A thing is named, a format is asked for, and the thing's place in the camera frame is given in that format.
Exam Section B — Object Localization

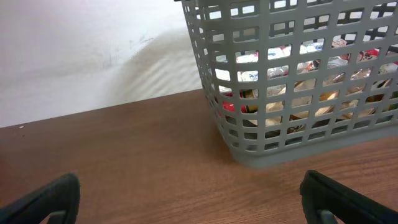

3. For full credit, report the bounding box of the grey plastic shopping basket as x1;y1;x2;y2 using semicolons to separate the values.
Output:
182;0;397;167

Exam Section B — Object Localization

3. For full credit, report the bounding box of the brown snack wrapper packet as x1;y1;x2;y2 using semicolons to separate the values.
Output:
267;39;398;121

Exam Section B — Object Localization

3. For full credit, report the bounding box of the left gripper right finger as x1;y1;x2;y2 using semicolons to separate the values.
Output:
300;170;397;224

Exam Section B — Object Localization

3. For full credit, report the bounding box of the red spaghetti packet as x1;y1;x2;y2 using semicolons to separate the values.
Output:
223;90;258;113

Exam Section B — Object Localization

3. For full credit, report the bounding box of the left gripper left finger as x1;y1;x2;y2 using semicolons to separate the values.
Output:
1;173;80;224

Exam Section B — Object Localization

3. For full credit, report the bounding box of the Kleenex tissue multipack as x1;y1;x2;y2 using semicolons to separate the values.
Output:
215;41;323;82

